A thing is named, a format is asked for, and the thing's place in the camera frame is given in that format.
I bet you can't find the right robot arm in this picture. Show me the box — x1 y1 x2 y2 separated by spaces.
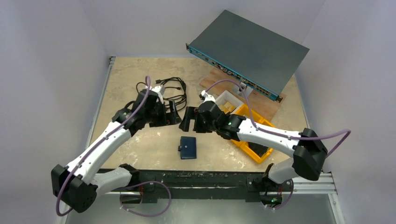
179 101 327 184

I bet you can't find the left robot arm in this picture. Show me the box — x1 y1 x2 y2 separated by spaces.
51 86 181 217

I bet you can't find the gold cards stack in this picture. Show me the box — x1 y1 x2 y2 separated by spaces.
222 101 236 113

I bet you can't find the white plastic bin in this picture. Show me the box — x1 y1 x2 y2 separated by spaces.
215 91 244 113

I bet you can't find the wooden board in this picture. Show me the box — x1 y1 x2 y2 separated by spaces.
199 67 285 122

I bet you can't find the yellow plastic bin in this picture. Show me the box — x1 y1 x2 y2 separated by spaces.
231 104 275 164

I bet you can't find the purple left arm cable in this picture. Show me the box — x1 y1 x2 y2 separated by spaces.
56 76 152 217

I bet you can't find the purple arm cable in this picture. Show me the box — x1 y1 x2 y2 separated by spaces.
56 76 152 217
199 79 352 159

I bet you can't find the black coiled cable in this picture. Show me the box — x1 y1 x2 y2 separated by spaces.
135 77 188 109

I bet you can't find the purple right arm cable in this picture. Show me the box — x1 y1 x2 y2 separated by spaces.
199 79 352 159

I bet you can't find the metal stand bracket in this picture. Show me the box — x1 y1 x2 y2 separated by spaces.
237 82 254 97

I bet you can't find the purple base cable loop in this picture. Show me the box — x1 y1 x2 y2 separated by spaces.
119 180 172 217

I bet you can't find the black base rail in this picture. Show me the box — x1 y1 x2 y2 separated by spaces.
116 169 293 204

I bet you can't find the blue network switch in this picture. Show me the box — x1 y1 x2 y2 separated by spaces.
186 10 309 102

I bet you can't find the aluminium table frame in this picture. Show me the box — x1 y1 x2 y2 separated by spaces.
66 57 348 224

